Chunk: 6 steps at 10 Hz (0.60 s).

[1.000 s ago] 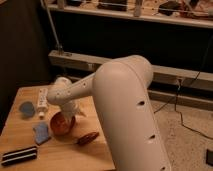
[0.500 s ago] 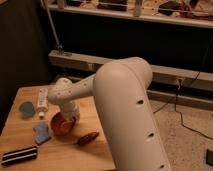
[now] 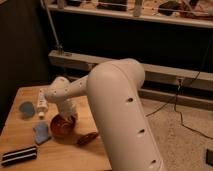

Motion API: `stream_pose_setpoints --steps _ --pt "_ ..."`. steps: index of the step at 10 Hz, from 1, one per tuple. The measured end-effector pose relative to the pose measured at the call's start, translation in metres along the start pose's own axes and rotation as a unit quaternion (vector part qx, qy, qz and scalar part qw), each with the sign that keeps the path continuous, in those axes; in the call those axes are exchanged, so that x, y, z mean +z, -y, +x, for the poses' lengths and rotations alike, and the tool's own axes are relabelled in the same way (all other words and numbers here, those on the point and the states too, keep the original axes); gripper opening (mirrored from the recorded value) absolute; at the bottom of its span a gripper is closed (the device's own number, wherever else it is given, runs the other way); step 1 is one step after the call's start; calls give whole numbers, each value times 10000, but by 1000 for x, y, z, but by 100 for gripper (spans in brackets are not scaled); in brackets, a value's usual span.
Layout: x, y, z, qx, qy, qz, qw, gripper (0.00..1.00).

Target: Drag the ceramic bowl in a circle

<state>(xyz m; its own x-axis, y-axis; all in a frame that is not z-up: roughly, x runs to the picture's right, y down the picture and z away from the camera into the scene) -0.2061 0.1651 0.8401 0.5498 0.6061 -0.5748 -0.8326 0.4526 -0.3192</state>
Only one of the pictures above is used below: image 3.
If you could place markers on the blue round lid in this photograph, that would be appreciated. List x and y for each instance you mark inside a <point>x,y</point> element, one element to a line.
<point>27,109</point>

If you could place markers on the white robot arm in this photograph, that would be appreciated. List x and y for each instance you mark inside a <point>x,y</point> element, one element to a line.
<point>112,92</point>

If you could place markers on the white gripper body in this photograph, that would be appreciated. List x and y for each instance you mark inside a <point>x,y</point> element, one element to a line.
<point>67,110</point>

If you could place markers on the cluttered wooden shelf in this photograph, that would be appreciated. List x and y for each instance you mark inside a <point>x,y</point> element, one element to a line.
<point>194,13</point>

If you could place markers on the orange ceramic bowl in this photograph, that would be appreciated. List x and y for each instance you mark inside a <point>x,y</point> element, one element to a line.
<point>61,127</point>

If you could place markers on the metal rod stand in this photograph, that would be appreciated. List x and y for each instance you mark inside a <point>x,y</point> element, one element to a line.
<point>59,47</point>

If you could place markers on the blue sponge cloth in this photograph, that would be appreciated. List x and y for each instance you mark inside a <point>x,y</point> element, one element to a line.
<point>41,133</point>

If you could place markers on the black white striped block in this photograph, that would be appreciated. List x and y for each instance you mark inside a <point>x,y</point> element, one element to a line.
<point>17,156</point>

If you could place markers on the white tube with label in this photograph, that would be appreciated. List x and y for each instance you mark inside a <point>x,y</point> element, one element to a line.
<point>42,104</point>

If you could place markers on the black box on floor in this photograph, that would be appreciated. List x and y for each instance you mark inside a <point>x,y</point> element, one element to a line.
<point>209,157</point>

